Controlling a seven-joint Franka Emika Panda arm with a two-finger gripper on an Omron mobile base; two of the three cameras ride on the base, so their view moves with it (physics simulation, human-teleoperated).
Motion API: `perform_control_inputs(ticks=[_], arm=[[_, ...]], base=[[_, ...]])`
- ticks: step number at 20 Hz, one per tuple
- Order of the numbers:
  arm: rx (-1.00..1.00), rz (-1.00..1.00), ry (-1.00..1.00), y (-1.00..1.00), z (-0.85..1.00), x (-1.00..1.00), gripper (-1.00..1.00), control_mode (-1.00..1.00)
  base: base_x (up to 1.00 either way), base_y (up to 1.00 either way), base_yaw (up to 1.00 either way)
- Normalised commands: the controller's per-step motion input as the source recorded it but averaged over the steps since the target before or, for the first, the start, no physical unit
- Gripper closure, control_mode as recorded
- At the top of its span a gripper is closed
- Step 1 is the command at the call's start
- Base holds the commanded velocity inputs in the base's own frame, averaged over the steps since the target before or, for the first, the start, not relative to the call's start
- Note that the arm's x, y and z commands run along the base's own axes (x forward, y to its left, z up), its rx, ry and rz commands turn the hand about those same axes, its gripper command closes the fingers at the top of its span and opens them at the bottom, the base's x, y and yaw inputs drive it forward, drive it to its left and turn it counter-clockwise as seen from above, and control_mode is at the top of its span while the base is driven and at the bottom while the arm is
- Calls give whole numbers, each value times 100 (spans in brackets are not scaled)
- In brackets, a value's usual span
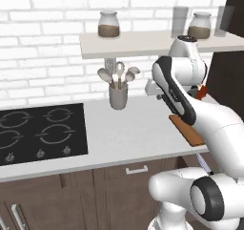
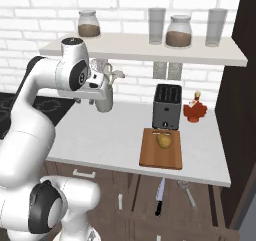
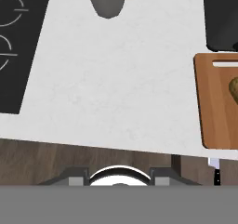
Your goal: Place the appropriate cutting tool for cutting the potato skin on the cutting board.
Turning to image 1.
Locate grey utensil pot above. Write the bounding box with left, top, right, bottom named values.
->
left=108, top=82, right=130, bottom=111

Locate dark tall cabinet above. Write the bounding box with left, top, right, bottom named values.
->
left=205, top=0, right=244, bottom=121

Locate brown cupboard door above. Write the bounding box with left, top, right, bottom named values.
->
left=0, top=171, right=95, bottom=230

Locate pale wall shelf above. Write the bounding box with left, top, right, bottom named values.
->
left=79, top=30, right=244, bottom=60

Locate tall clear glass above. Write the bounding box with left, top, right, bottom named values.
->
left=214, top=5, right=236, bottom=38
left=171, top=6, right=191, bottom=38

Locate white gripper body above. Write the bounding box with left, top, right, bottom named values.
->
left=145, top=78, right=167, bottom=97

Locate brown wooden cutting board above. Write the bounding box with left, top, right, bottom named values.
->
left=168, top=114, right=206, bottom=147

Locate red-handled tool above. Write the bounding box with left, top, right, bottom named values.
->
left=196, top=84, right=210, bottom=101

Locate black hob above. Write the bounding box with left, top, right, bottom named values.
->
left=0, top=102, right=90, bottom=167

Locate glass jar with brown filling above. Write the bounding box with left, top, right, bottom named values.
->
left=187, top=11, right=213, bottom=40
left=97, top=10, right=121, bottom=39

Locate pale slotted spatula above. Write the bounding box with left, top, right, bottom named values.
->
left=114, top=60, right=126, bottom=91

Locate grey grater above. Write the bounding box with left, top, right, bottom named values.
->
left=104, top=57, right=117, bottom=76

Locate silver bar handle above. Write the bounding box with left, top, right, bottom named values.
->
left=195, top=153, right=214, bottom=177

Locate white drawer handle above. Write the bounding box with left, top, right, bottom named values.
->
left=125, top=164, right=150, bottom=176

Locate brown drawer front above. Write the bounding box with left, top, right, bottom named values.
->
left=92, top=157, right=179, bottom=230

